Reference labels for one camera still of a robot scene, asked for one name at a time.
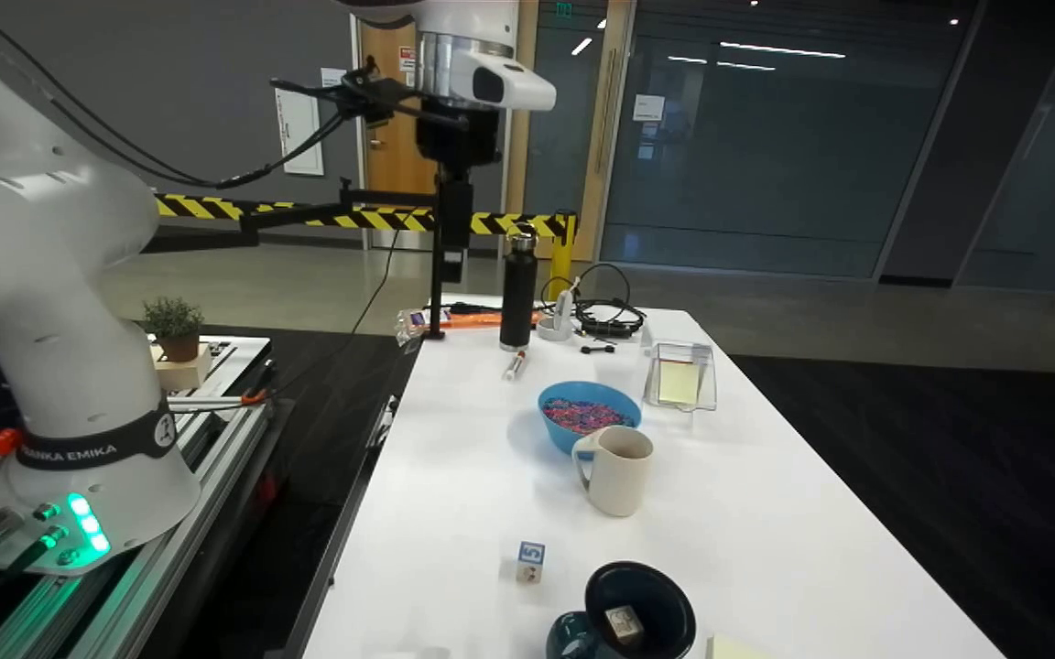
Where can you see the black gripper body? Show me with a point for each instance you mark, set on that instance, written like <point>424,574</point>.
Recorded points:
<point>456,134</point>

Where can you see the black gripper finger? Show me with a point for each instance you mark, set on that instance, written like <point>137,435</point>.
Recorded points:
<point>462,224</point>
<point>445,224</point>

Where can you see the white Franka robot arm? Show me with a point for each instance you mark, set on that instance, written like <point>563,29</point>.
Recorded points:
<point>39,244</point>

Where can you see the wooden door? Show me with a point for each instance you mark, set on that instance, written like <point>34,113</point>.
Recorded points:
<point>395,151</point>

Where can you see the black water bottle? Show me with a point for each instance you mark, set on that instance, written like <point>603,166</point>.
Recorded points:
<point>519,295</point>

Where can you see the orange tool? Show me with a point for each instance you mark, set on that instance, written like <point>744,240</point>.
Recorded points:
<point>484,321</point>

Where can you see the small labelled can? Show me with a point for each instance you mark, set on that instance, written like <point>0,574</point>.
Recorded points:
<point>412,327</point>

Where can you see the clear plastic cup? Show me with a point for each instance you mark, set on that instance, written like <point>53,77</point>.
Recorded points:
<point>558,316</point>

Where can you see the small grey clip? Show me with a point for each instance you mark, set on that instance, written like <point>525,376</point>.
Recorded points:
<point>514,363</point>

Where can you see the black marker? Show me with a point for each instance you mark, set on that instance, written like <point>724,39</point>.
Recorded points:
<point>597,347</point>

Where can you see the blue bowl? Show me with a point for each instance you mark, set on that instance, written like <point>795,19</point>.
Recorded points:
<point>589,410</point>

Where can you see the yellow black caution barrier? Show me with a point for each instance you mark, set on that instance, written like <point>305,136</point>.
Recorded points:
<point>202,206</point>

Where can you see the yellow sticky notes pad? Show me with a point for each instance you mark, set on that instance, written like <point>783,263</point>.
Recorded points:
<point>678,387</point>

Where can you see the small potted green plant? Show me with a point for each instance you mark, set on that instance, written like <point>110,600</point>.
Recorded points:
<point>172,322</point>

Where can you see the white ceramic mug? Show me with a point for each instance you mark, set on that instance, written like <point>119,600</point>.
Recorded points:
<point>622,476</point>

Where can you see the small white blue cube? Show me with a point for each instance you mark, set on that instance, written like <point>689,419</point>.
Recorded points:
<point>531,560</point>

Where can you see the beige block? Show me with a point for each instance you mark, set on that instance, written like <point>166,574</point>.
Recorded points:
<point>625,624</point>

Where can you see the dark teal bowl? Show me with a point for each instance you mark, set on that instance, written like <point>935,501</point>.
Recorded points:
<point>662,610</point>

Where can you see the orange emergency button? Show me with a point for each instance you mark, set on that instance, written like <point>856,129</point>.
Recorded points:
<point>0,444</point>

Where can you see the loose yellow sticky note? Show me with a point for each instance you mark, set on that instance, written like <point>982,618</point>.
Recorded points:
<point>735,648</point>

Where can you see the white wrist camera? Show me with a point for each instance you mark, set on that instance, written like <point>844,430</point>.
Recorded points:
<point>514,85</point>

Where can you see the black camera stand pole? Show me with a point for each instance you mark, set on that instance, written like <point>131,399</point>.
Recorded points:
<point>437,313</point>

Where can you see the yellow barrier post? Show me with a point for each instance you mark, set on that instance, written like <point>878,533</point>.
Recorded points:
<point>563,257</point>

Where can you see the white paper wall sign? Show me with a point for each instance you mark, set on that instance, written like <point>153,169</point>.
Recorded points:
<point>297,129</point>

